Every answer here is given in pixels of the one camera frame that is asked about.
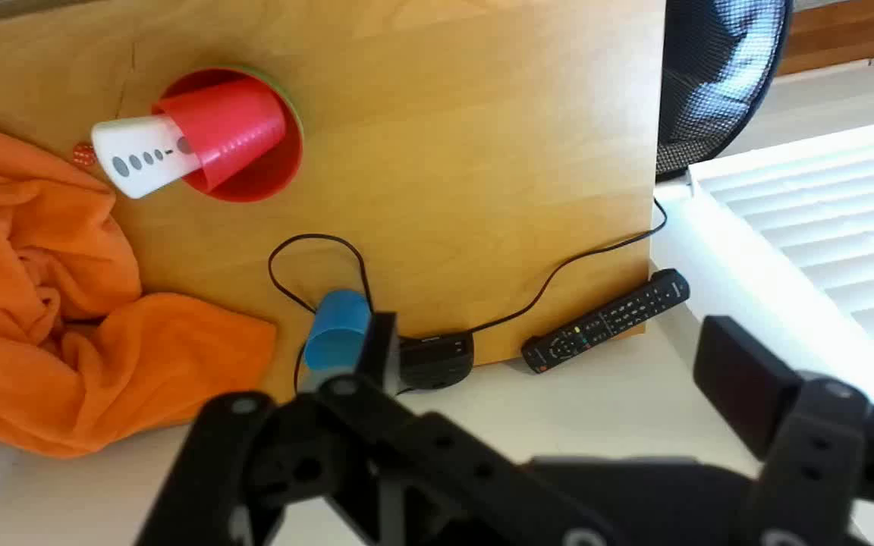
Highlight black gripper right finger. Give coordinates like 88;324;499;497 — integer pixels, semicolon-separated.
691;316;874;546

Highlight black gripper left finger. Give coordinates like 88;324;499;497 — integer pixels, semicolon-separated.
137;376;601;546

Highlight red plastic cup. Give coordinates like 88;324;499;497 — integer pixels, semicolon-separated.
155;75;285;192

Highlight blue plastic cup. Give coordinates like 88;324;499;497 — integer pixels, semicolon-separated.
302;290;369;374

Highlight red stacked bowls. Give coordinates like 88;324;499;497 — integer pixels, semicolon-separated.
155;70;302;203

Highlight white window blinds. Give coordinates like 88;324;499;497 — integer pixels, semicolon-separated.
684;112;874;382

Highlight black tv remote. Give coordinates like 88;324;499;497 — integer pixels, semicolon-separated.
521;271;690;374

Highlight orange fleece cloth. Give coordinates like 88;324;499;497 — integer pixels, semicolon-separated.
0;134;278;459

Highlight dark round chair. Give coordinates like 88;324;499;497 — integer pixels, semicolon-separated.
655;0;793;183

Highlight thin black cable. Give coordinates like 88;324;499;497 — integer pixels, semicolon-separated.
265;194;670;398

